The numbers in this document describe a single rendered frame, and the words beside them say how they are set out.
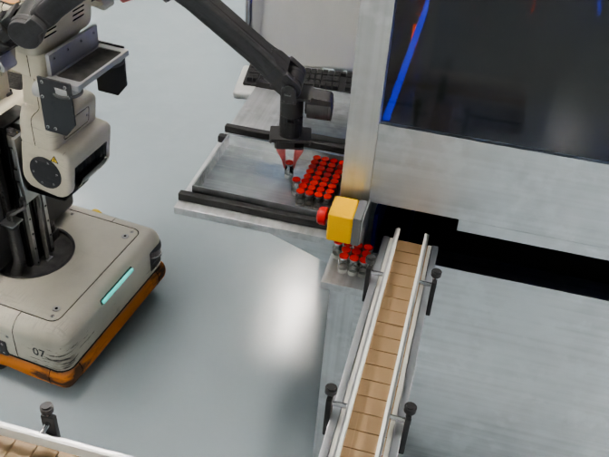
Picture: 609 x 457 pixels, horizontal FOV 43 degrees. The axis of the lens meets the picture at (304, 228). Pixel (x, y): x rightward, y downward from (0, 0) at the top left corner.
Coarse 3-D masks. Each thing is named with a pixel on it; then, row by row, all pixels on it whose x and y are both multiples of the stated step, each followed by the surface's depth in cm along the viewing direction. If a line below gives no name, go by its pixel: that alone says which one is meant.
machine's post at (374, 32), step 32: (384, 0) 143; (384, 32) 146; (384, 64) 150; (352, 96) 156; (352, 128) 160; (352, 160) 165; (352, 192) 169; (352, 320) 192; (320, 384) 209; (320, 416) 216; (320, 448) 224
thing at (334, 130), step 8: (320, 88) 232; (336, 96) 231; (344, 96) 231; (336, 104) 231; (344, 104) 231; (336, 112) 227; (344, 112) 227; (304, 120) 223; (312, 120) 223; (320, 120) 223; (336, 120) 224; (344, 120) 224; (312, 128) 219; (320, 128) 220; (328, 128) 220; (336, 128) 220; (344, 128) 220; (312, 136) 211; (320, 136) 211; (328, 136) 210; (336, 136) 217; (344, 136) 217; (344, 144) 210
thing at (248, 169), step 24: (240, 144) 209; (264, 144) 207; (216, 168) 201; (240, 168) 201; (264, 168) 202; (216, 192) 188; (240, 192) 193; (264, 192) 193; (288, 192) 194; (312, 216) 184
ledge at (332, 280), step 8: (376, 256) 176; (328, 264) 173; (336, 264) 173; (328, 272) 171; (336, 272) 171; (328, 280) 169; (336, 280) 169; (344, 280) 169; (352, 280) 169; (360, 280) 170; (328, 288) 169; (336, 288) 169; (344, 288) 168; (352, 288) 168; (360, 288) 167; (360, 296) 168
